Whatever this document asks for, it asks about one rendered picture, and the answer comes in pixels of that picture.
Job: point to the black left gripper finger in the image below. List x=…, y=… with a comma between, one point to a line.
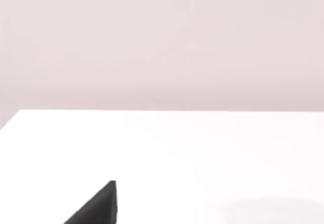
x=101, y=208

